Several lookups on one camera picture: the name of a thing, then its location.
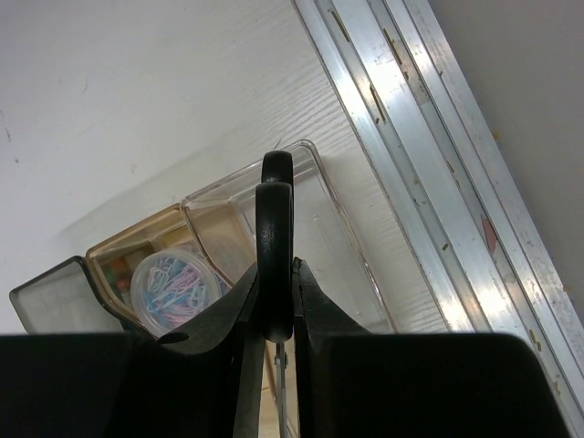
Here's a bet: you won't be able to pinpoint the aluminium rail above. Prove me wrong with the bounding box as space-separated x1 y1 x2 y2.
295 1 583 437

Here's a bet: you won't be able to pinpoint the clear organizer bin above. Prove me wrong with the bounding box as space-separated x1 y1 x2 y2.
180 141 393 333

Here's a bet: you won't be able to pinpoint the black handled scissors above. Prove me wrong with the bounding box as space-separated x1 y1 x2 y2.
255 151 294 437

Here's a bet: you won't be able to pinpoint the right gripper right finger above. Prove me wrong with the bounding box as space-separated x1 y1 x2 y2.
292 259 568 437

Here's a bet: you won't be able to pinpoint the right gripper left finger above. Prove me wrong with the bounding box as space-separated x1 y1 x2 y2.
1 267 265 437

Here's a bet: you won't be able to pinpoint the smoky grey organizer bin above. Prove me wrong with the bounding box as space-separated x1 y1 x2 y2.
9 255 123 335

